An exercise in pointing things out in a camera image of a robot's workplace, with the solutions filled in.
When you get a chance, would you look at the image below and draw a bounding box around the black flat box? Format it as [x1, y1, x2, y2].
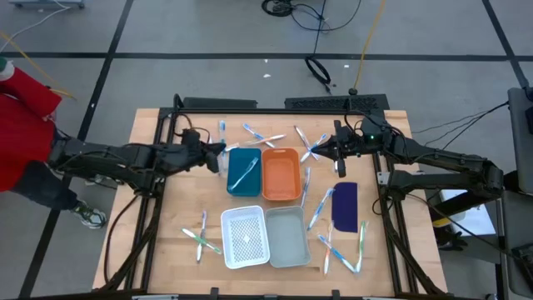
[182, 96, 258, 110]

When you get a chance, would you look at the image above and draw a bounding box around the thin black floor cable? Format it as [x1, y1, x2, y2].
[290, 0, 363, 56]

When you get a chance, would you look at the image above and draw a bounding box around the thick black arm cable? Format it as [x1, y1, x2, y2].
[102, 192, 145, 288]

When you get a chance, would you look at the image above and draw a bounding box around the white perforated plastic basket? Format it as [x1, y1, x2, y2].
[220, 205, 271, 271]

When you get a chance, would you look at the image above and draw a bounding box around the white panel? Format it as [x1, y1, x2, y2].
[440, 187, 500, 238]

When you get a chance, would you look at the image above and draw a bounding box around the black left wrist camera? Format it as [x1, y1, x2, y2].
[182, 127, 202, 147]

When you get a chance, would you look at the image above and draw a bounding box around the blue and white toothbrush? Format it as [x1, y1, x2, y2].
[300, 166, 312, 209]
[227, 157, 260, 193]
[316, 234, 359, 274]
[218, 119, 229, 174]
[242, 122, 276, 149]
[299, 133, 328, 164]
[306, 187, 336, 233]

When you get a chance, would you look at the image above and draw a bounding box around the grey plastic basket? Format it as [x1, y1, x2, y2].
[264, 205, 312, 268]

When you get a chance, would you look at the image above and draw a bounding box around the orange plastic basket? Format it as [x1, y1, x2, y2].
[261, 147, 302, 203]

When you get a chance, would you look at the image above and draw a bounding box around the black metal bar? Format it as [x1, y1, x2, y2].
[428, 169, 521, 218]

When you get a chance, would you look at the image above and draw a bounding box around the black vented box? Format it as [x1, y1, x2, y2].
[284, 93, 391, 112]

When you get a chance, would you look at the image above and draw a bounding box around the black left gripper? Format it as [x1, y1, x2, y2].
[179, 141, 227, 174]

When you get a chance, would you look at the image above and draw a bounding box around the dark blue flat mat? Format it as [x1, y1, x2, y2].
[331, 181, 360, 233]

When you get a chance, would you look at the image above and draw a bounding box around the orange and white toothbrush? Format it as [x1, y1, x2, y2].
[244, 133, 287, 147]
[322, 221, 335, 278]

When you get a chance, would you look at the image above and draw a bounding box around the green and white toothbrush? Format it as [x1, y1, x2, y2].
[356, 220, 366, 274]
[181, 227, 223, 256]

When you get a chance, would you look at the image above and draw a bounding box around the grey desk panel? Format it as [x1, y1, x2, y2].
[497, 189, 533, 299]

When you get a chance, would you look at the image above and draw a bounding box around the person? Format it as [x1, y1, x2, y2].
[0, 56, 108, 230]

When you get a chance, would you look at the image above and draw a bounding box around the yellow floor cable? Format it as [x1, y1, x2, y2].
[0, 31, 78, 101]
[351, 0, 387, 91]

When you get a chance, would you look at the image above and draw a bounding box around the grey cart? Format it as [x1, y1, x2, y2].
[506, 86, 533, 197]

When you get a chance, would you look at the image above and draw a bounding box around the white floor cable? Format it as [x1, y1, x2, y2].
[0, 0, 72, 53]

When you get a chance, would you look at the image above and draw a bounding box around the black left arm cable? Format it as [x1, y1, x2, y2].
[173, 112, 212, 145]

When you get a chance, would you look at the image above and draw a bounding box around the teal plastic basket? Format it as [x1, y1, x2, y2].
[227, 147, 263, 198]

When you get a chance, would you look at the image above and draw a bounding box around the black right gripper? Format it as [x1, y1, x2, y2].
[321, 120, 370, 178]

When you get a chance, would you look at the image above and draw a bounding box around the thick black cable coil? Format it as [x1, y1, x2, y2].
[261, 0, 295, 18]

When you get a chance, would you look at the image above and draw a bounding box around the grey table foot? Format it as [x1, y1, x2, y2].
[7, 0, 86, 11]

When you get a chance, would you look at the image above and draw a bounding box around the black cable bundle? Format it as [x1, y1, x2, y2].
[303, 55, 333, 95]

